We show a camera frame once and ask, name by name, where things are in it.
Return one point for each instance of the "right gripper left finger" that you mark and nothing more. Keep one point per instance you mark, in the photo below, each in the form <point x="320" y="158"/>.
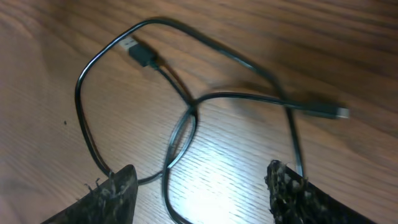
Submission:
<point x="113" y="201"/>

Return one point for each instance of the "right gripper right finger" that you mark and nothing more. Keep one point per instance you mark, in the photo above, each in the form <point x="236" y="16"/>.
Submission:
<point x="294" y="200"/>

